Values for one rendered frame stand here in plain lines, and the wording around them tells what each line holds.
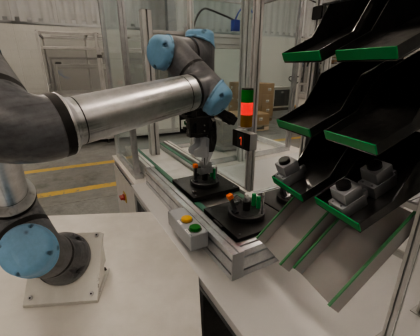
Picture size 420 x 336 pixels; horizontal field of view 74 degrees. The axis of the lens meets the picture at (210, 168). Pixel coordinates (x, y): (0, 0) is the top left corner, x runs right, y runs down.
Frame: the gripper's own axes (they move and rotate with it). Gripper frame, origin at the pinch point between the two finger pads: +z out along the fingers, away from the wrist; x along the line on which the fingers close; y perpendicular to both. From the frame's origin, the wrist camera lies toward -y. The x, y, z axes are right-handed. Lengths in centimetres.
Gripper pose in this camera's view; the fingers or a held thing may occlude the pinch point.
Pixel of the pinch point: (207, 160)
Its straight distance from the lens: 84.2
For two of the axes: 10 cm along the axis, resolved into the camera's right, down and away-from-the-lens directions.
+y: -8.7, 1.7, -4.6
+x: 4.9, 3.0, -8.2
